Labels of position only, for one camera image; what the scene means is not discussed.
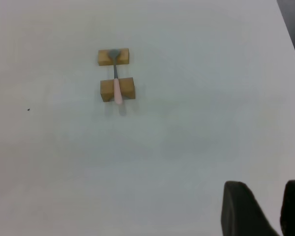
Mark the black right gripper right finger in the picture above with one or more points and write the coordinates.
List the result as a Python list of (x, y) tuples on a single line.
[(293, 209)]

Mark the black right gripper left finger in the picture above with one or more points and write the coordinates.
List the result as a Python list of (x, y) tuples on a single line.
[(243, 211)]

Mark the arched wooden block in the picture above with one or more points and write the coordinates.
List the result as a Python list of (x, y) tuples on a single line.
[(107, 89)]

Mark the flat wooden block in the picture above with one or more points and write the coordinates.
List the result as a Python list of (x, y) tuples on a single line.
[(103, 59)]

